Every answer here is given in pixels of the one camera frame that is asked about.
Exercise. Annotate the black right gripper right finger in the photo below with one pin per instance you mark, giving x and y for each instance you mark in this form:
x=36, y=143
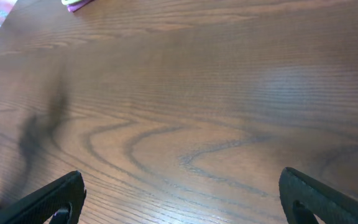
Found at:
x=306, y=200

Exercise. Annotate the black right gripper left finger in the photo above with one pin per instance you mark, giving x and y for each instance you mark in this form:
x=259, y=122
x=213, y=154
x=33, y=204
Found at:
x=60, y=201

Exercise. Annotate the purple folded cloth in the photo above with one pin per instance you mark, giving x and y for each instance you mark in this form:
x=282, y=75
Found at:
x=78, y=5

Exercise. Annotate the green folded cloth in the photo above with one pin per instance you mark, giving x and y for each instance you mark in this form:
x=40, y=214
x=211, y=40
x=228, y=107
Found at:
x=69, y=2

